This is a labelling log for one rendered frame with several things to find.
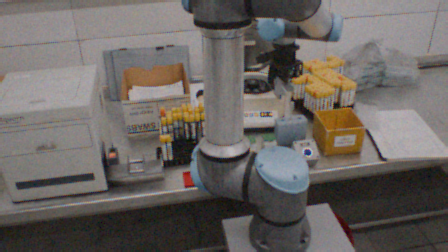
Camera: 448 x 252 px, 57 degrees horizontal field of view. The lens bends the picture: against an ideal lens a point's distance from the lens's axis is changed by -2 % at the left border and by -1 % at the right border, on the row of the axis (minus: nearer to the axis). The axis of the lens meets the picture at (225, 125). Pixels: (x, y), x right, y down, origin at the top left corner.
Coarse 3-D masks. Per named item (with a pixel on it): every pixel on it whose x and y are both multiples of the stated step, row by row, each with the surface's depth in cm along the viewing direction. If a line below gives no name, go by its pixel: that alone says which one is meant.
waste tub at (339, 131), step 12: (348, 108) 144; (324, 120) 145; (336, 120) 146; (348, 120) 146; (360, 120) 137; (324, 132) 134; (336, 132) 133; (348, 132) 133; (360, 132) 134; (324, 144) 135; (336, 144) 135; (348, 144) 136; (360, 144) 136; (324, 156) 137
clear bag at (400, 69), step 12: (384, 60) 181; (396, 60) 177; (408, 60) 176; (384, 72) 179; (396, 72) 177; (408, 72) 176; (420, 72) 179; (384, 84) 179; (396, 84) 179; (408, 84) 178; (420, 84) 178
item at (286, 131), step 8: (280, 120) 138; (288, 120) 138; (296, 120) 138; (304, 120) 138; (280, 128) 137; (288, 128) 137; (296, 128) 138; (304, 128) 139; (280, 136) 138; (288, 136) 139; (296, 136) 140; (304, 136) 141; (280, 144) 140; (288, 144) 141
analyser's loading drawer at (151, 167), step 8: (128, 160) 126; (136, 160) 129; (144, 160) 127; (152, 160) 131; (160, 160) 130; (104, 168) 128; (112, 168) 128; (120, 168) 127; (128, 168) 124; (144, 168) 125; (152, 168) 127; (160, 168) 127; (112, 176) 124; (120, 176) 124; (128, 176) 124; (136, 176) 125
